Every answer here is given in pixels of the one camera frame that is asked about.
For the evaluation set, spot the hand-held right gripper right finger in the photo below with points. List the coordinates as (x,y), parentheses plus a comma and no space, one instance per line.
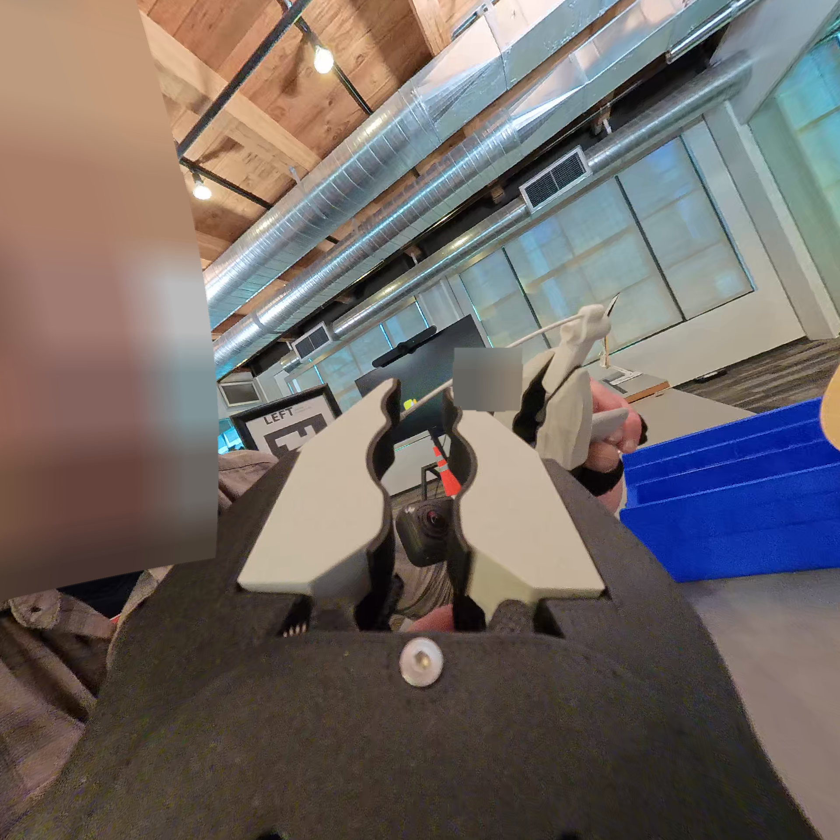
(525,525)

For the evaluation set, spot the orange traffic cone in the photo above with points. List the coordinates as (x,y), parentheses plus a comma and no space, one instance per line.
(448,470)

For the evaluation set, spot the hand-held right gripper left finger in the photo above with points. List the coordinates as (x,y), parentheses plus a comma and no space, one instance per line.
(315,519)

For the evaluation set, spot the large black screen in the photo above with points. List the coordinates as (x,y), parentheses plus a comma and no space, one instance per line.
(420,368)

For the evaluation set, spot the white vent grille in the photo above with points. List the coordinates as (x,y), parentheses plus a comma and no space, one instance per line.
(555,180)
(313,341)

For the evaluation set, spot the blue plastic bin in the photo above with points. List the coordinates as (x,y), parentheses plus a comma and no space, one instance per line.
(735,499)

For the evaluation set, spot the person's left hand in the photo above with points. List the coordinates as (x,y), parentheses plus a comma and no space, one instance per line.
(607,400)

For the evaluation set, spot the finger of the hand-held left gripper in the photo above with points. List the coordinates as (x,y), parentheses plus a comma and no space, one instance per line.
(567,407)
(532,394)

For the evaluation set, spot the person's plaid shirt torso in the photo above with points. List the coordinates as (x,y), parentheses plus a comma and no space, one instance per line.
(53,683)

